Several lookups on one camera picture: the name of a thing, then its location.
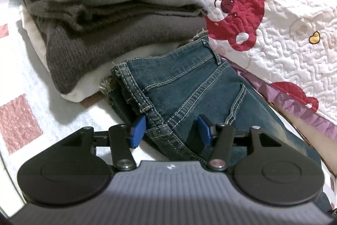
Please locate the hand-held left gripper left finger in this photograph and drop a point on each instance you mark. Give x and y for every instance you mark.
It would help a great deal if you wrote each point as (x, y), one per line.
(138, 132)

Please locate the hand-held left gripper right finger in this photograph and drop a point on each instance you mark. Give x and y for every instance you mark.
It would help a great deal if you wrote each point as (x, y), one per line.
(204, 131)

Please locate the dark blue denim jeans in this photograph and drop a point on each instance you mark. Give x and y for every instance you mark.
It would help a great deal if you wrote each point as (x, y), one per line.
(184, 77)

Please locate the dark brown folded sweater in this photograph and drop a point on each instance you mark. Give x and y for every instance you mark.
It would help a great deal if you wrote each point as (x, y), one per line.
(105, 37)

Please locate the checked bed sheet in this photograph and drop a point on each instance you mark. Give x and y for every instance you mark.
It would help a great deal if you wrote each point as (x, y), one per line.
(26, 77)

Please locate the red bear print quilt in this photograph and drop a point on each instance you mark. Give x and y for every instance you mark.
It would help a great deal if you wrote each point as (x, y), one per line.
(289, 30)

